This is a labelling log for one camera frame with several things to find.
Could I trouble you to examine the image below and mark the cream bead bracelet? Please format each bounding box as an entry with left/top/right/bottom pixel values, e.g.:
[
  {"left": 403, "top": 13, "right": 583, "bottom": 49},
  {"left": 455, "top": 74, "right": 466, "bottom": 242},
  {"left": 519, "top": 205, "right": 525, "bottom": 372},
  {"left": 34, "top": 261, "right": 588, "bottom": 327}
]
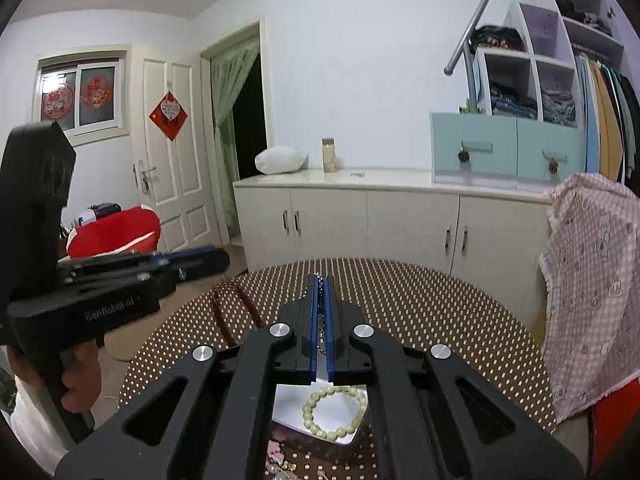
[{"left": 300, "top": 383, "right": 369, "bottom": 442}]

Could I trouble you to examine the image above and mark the pink cat charm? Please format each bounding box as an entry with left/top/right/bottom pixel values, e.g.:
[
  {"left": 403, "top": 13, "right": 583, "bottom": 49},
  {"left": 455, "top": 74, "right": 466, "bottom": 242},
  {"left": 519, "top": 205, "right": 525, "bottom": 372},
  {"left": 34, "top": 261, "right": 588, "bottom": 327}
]
[{"left": 266, "top": 440, "right": 285, "bottom": 467}]

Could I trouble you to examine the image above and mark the white sleeve left forearm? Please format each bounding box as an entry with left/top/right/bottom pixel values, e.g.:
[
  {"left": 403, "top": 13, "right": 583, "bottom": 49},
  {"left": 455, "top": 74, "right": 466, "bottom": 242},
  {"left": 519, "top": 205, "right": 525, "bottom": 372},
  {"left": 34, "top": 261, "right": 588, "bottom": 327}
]
[{"left": 10, "top": 374, "right": 91, "bottom": 476}]

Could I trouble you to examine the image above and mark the person's left hand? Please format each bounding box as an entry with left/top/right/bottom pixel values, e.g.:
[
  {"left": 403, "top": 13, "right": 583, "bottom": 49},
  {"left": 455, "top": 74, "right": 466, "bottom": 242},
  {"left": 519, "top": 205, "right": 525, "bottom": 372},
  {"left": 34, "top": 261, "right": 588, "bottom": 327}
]
[{"left": 6, "top": 340, "right": 102, "bottom": 413}]

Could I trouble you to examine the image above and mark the red cat chair cover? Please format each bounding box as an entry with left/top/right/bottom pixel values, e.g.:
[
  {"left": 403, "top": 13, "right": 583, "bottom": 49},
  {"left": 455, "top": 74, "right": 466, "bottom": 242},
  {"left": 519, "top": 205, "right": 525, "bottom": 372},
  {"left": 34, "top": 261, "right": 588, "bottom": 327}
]
[{"left": 66, "top": 206, "right": 160, "bottom": 259}]

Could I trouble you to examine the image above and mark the brown polka dot tablecloth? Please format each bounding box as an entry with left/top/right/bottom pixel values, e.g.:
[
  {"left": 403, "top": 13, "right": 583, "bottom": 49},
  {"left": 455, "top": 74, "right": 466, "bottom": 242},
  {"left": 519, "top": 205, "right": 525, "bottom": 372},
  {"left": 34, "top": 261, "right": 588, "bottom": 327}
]
[{"left": 118, "top": 257, "right": 559, "bottom": 480}]

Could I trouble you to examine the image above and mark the white panel door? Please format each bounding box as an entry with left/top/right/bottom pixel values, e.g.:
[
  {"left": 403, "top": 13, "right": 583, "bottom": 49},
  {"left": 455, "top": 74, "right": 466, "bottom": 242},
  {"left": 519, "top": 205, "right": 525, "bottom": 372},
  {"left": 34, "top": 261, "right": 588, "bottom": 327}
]
[{"left": 127, "top": 44, "right": 224, "bottom": 252}]

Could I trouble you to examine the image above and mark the white low sideboard cabinet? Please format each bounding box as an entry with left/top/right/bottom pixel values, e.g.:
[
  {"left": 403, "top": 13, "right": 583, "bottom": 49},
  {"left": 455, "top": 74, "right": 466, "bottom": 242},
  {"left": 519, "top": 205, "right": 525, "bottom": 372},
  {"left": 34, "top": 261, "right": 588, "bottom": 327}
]
[{"left": 234, "top": 169, "right": 549, "bottom": 325}]

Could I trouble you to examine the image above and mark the white pillow bundle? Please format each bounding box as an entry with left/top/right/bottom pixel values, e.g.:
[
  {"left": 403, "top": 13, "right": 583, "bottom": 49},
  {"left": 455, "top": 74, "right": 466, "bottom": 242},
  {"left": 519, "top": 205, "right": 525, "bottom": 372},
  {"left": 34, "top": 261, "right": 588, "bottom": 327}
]
[{"left": 255, "top": 145, "right": 307, "bottom": 174}]

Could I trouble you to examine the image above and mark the beige bottle with lid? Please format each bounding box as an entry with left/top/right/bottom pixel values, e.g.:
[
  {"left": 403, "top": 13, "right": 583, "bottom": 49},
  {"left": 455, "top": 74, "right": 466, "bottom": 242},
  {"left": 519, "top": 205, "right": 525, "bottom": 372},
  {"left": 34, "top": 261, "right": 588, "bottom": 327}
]
[{"left": 322, "top": 138, "right": 337, "bottom": 174}]

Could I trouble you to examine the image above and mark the grey metal tin box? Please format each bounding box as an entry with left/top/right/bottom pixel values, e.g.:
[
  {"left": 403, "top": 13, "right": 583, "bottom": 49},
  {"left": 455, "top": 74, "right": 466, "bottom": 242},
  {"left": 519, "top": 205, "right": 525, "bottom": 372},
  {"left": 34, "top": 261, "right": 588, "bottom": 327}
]
[{"left": 271, "top": 380, "right": 369, "bottom": 462}]

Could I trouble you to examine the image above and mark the red diamond door decoration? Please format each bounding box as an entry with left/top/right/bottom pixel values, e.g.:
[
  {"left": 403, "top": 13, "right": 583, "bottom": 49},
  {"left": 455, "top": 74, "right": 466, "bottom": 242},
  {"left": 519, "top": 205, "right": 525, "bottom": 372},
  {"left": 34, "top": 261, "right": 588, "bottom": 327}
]
[{"left": 149, "top": 91, "right": 189, "bottom": 141}]

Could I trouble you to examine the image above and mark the green door curtain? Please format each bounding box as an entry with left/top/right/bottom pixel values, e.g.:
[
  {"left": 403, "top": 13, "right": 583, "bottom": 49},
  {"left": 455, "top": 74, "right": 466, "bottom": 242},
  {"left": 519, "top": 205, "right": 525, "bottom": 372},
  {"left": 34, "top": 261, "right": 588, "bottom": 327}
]
[{"left": 210, "top": 37, "right": 259, "bottom": 240}]

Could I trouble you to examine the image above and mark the window with red decorations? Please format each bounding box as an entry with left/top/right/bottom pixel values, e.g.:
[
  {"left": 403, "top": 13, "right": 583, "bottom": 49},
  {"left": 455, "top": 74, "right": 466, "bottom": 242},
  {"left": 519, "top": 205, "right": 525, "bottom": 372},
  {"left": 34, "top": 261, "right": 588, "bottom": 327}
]
[{"left": 29, "top": 46, "right": 130, "bottom": 146}]

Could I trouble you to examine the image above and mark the turquoise drawer unit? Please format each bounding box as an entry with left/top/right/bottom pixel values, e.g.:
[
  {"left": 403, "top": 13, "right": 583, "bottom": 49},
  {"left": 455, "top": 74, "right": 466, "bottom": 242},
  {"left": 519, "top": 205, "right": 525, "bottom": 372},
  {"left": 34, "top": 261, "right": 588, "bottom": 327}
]
[{"left": 431, "top": 113, "right": 586, "bottom": 193}]

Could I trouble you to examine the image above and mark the pink checked cloth cover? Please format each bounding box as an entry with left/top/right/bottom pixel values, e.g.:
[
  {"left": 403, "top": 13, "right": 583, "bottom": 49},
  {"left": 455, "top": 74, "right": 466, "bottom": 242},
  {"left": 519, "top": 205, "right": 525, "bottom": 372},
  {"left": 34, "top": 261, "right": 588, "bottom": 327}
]
[{"left": 539, "top": 174, "right": 639, "bottom": 422}]

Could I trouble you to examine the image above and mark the grey metal handrail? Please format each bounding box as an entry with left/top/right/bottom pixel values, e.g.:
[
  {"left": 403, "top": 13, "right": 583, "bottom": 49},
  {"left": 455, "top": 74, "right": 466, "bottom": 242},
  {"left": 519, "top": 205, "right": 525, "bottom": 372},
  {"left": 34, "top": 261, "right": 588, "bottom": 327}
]
[{"left": 442, "top": 0, "right": 490, "bottom": 114}]

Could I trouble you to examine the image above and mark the hanging clothes row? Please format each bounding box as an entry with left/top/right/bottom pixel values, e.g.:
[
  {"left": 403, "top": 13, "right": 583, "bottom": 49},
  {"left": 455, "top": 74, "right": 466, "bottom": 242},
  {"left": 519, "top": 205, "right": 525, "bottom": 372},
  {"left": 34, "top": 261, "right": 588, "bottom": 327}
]
[{"left": 575, "top": 53, "right": 639, "bottom": 195}]

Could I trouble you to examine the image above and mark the white purple shelf unit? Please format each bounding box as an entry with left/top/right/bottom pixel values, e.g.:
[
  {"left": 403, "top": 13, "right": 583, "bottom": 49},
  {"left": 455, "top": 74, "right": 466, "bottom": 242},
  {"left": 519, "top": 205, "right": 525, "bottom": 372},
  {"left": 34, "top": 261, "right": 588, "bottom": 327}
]
[{"left": 474, "top": 0, "right": 639, "bottom": 133}]

